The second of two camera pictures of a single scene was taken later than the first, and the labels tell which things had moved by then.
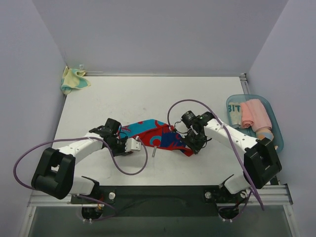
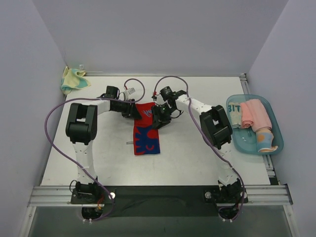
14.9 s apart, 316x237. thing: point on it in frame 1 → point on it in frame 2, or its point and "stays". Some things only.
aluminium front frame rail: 276,196 stays
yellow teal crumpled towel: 73,78 stays
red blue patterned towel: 154,134 → 145,135
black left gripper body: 121,147 → 131,110
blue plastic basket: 278,138 stays
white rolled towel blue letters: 235,113 stays
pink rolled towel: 253,114 stays
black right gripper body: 193,142 → 159,117
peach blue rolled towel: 262,134 stays
